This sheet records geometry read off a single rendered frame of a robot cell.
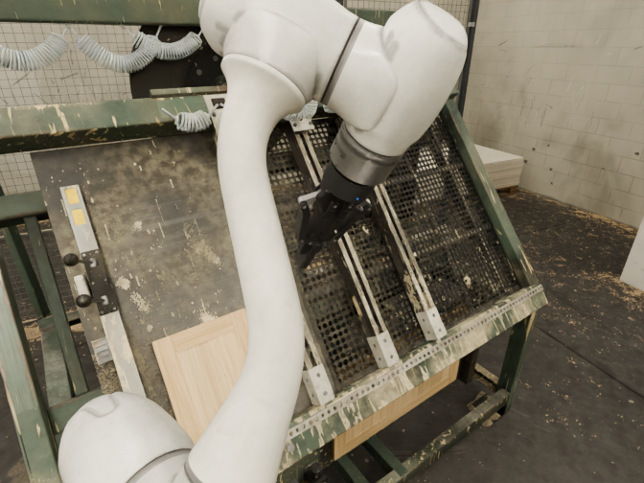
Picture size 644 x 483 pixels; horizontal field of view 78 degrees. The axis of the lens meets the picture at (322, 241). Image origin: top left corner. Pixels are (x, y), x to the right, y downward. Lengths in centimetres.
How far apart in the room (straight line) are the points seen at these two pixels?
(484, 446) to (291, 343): 232
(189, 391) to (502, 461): 183
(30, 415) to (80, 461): 76
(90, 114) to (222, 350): 87
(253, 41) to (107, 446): 48
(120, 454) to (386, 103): 50
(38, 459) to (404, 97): 122
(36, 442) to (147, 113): 102
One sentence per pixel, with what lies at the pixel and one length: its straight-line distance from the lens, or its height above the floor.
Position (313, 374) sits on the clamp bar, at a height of 101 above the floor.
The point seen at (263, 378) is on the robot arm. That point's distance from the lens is 44.
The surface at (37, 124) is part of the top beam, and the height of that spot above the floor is 182.
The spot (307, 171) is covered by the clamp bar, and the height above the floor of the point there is 156.
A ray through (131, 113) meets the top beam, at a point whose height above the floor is 182.
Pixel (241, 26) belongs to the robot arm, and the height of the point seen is 205.
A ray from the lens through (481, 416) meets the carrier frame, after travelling 259.
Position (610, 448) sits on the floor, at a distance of 300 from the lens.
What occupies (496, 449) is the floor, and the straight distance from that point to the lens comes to 271.
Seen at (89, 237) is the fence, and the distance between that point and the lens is 142.
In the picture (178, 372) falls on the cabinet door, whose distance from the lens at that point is 138.
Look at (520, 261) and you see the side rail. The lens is 234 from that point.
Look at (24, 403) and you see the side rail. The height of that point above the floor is 120.
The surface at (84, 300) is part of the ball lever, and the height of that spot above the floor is 142.
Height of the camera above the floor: 203
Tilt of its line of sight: 26 degrees down
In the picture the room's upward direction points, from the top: straight up
